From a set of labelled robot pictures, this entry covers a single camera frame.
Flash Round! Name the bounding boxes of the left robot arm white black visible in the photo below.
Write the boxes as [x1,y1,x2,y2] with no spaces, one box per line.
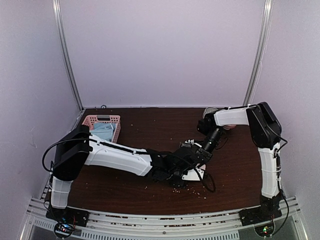
[49,125,202,222]

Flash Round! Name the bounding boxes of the pink plastic basket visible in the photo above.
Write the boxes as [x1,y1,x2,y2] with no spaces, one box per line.
[82,114,121,143]

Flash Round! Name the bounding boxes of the aluminium frame post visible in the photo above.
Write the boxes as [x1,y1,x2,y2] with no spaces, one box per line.
[52,0,84,112]
[243,0,274,106]

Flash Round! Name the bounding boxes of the blue towel back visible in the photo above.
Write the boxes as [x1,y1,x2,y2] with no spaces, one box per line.
[90,122,117,142]

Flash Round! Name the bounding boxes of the striped grey mug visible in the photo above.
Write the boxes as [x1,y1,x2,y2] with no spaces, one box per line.
[202,107,218,119]

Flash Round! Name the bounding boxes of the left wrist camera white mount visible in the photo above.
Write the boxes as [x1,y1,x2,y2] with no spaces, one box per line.
[181,167,206,181]

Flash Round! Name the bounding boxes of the front aluminium rail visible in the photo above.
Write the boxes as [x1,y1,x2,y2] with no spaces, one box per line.
[24,197,303,240]

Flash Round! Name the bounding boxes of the left aluminium frame post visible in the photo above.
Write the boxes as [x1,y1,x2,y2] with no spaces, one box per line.
[52,0,84,112]

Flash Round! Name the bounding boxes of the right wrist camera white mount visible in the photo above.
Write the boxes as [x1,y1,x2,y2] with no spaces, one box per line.
[179,139,202,148]

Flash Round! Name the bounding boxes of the pink towel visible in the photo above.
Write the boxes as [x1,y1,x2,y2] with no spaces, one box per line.
[197,164,206,171]

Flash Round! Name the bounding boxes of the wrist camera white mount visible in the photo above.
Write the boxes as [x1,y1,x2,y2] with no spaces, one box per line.
[179,139,202,148]
[181,167,206,181]

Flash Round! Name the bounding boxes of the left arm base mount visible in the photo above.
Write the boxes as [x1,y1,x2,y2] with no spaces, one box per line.
[45,207,89,239]

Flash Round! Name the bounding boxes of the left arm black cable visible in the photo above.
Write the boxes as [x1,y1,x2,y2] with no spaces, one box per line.
[41,136,216,193]

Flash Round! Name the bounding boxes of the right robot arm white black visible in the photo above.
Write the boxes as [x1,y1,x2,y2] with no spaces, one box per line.
[197,102,287,221]

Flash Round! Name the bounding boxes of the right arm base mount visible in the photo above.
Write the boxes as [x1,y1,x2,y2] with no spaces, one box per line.
[238,207,282,238]

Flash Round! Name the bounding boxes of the right aluminium frame post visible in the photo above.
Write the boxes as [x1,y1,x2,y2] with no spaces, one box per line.
[243,0,274,106]

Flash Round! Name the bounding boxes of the red patterned bowl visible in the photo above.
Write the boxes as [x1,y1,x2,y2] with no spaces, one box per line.
[223,124,236,131]

